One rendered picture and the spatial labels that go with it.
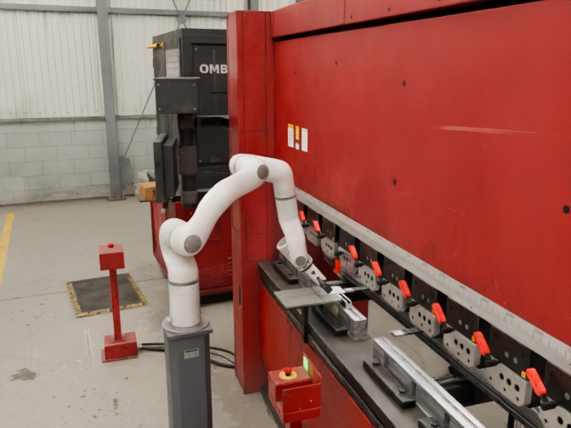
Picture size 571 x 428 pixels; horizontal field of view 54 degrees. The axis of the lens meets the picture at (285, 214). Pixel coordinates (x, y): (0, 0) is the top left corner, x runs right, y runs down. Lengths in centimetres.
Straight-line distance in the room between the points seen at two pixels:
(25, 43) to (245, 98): 636
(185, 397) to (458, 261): 125
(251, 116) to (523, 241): 205
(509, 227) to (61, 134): 827
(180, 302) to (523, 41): 150
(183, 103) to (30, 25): 615
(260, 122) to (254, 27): 51
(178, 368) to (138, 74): 737
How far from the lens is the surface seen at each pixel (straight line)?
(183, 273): 220
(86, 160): 935
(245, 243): 333
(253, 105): 320
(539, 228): 142
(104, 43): 907
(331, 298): 256
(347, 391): 233
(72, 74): 924
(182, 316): 227
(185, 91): 327
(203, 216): 217
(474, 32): 161
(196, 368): 235
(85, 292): 552
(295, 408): 231
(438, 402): 195
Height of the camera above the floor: 199
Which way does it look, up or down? 14 degrees down
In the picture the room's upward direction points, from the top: straight up
